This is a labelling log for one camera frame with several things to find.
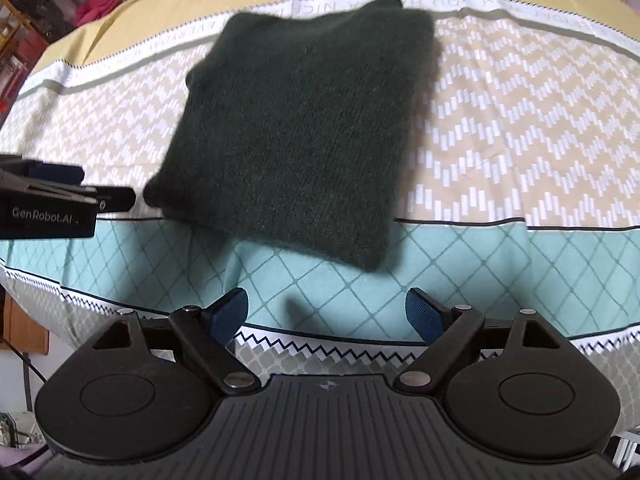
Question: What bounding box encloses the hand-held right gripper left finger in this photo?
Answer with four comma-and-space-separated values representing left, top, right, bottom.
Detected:
92, 287, 261, 393

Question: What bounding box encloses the brown wooden cabinet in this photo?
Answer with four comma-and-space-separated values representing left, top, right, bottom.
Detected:
0, 292, 51, 357

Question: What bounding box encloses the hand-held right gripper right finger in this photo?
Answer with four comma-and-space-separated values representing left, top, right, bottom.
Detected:
394, 287, 568, 390

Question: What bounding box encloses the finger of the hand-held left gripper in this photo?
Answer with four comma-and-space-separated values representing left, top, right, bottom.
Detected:
0, 155, 84, 187
0, 170, 136, 212

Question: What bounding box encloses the black cable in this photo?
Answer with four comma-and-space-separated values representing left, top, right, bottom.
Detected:
0, 337, 53, 391

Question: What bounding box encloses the wooden shelf rack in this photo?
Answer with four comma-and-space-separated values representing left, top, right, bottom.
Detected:
0, 0, 56, 111

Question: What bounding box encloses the pink clothes pile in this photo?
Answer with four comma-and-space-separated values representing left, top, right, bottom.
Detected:
74, 0, 119, 27

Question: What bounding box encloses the dark green knit sweater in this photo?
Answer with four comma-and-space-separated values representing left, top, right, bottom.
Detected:
143, 0, 442, 274

